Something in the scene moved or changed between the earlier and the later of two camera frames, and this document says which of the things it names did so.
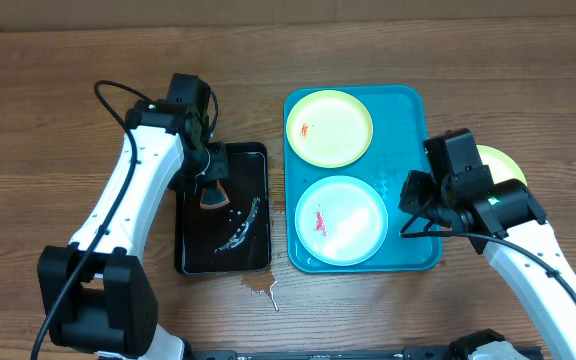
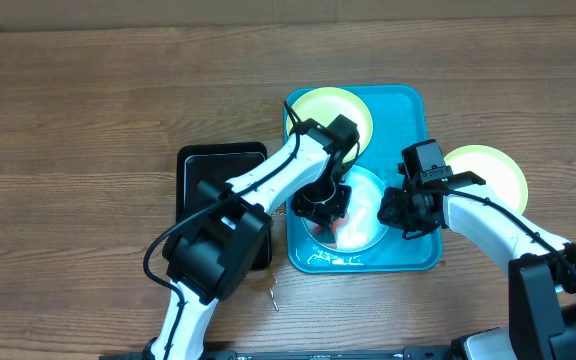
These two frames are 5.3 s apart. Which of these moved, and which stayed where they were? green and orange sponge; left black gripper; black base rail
Moved: left black gripper; green and orange sponge
Stayed: black base rail
